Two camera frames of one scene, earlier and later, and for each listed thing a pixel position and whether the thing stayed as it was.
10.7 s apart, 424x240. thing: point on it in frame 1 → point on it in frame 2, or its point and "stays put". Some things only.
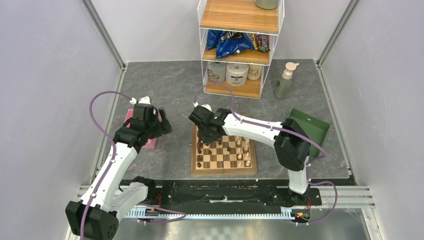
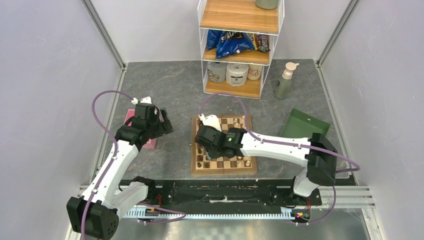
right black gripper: [207, 139] → [211, 153]
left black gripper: [165, 128] stays put
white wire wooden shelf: [237, 39] stays put
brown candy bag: [262, 42] stays put
